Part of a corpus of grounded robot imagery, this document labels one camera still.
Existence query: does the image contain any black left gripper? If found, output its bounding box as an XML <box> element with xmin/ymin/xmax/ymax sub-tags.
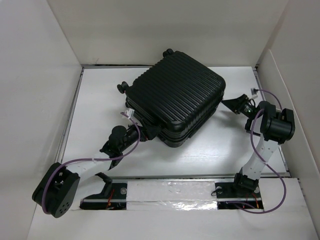
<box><xmin>118</xmin><ymin>118</ymin><xmax>161</xmax><ymax>152</ymax></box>

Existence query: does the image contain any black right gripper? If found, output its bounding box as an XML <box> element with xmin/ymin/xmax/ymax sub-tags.
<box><xmin>221</xmin><ymin>93</ymin><xmax>256</xmax><ymax>119</ymax></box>

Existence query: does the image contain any black ribbed hard-shell suitcase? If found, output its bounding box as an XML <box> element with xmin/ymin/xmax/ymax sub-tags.
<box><xmin>117</xmin><ymin>48</ymin><xmax>226</xmax><ymax>148</ymax></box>

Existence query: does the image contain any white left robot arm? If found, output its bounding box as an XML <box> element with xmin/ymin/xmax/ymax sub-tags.
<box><xmin>31</xmin><ymin>123</ymin><xmax>162</xmax><ymax>218</ymax></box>

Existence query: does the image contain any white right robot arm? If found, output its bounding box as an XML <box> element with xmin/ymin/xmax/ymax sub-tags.
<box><xmin>222</xmin><ymin>94</ymin><xmax>295</xmax><ymax>197</ymax></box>

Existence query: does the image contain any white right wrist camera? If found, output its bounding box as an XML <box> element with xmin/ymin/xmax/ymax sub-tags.
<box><xmin>250</xmin><ymin>88</ymin><xmax>259</xmax><ymax>100</ymax></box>

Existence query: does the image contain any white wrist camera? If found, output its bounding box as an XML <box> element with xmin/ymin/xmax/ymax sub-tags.
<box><xmin>120</xmin><ymin>108</ymin><xmax>135</xmax><ymax>120</ymax></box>
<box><xmin>250</xmin><ymin>88</ymin><xmax>259</xmax><ymax>100</ymax></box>

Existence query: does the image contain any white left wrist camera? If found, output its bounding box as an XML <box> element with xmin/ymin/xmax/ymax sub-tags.
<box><xmin>120</xmin><ymin>108</ymin><xmax>135</xmax><ymax>120</ymax></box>

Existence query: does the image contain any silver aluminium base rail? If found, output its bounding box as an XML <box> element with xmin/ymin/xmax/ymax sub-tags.
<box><xmin>82</xmin><ymin>174</ymin><xmax>263</xmax><ymax>205</ymax></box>

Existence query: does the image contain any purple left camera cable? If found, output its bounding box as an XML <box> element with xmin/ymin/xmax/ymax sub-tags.
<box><xmin>41</xmin><ymin>112</ymin><xmax>142</xmax><ymax>215</ymax></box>

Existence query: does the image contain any purple camera cable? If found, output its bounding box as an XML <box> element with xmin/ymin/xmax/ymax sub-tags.
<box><xmin>239</xmin><ymin>88</ymin><xmax>288</xmax><ymax>215</ymax></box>
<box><xmin>41</xmin><ymin>112</ymin><xmax>142</xmax><ymax>215</ymax></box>

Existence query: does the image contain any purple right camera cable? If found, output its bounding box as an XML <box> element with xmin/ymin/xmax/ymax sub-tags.
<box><xmin>239</xmin><ymin>88</ymin><xmax>288</xmax><ymax>215</ymax></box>

